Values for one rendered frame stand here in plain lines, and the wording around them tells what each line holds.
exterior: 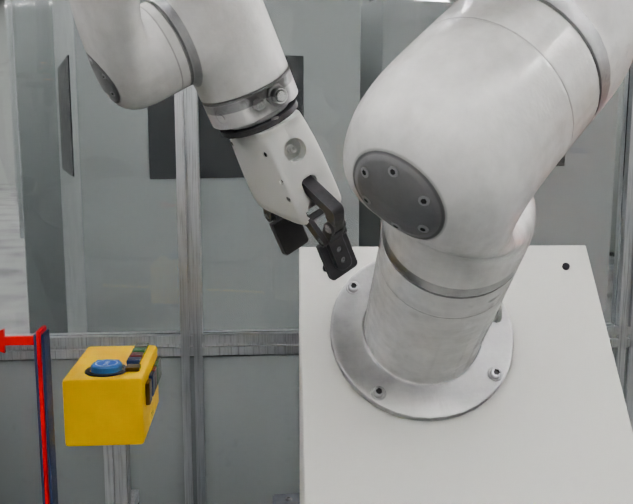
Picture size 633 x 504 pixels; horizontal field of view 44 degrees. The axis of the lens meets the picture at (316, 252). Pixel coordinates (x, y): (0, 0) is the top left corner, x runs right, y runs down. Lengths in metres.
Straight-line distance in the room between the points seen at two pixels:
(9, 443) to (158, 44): 1.12
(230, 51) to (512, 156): 0.30
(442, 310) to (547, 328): 0.23
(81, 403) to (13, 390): 0.56
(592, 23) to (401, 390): 0.42
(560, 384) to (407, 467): 0.18
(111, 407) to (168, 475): 0.58
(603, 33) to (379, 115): 0.15
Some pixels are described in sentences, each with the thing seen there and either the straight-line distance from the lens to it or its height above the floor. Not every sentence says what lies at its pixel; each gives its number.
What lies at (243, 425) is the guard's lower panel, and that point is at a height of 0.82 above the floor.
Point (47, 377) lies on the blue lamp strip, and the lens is 0.81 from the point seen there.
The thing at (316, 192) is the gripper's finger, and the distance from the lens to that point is 0.70.
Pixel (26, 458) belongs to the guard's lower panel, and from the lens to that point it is 1.65.
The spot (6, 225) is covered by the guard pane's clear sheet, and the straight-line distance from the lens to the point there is 1.55.
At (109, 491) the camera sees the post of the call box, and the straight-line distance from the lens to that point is 1.17.
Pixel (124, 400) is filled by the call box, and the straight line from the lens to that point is 1.04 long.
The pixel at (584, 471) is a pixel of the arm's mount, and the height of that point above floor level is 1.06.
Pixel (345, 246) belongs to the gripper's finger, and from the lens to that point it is 0.74.
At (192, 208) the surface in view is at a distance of 1.47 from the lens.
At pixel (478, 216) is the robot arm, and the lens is 0.46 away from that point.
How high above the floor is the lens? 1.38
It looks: 9 degrees down
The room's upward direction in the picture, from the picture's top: straight up
